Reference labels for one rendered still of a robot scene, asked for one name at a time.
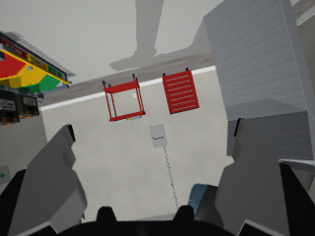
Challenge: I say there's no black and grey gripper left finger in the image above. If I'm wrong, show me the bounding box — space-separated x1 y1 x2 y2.
0 124 88 236

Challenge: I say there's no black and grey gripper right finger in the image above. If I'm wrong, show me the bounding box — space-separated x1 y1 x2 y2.
215 118 315 236

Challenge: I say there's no green open bin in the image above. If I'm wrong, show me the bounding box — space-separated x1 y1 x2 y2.
15 66 62 93

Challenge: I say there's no grey metal shelf rack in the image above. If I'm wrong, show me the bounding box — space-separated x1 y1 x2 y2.
0 32 72 99

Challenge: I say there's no yellow bar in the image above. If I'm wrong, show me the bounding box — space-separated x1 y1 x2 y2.
0 49 70 85

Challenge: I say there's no yellow open bin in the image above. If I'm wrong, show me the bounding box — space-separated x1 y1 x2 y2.
0 54 48 88

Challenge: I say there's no red bin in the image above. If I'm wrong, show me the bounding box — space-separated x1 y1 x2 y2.
0 38 28 79

